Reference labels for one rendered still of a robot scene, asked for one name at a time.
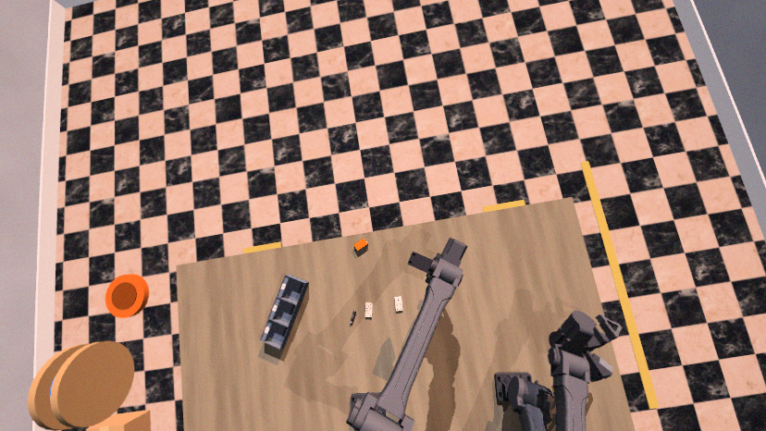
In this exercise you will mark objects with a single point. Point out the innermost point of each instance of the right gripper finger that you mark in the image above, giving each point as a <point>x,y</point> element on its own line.
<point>601,318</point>

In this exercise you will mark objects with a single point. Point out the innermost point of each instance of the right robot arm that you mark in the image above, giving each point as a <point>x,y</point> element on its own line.
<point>534,402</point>

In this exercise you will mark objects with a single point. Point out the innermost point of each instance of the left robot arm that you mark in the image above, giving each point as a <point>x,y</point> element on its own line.
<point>444,278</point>

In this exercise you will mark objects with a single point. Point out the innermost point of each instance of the dark grey rack of bins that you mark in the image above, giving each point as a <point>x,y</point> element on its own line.
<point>282,311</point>

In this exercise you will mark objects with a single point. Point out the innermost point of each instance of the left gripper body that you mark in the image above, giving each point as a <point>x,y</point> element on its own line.
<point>439,256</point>

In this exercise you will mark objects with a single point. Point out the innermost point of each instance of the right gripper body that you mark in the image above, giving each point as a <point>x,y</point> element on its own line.
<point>604,338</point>

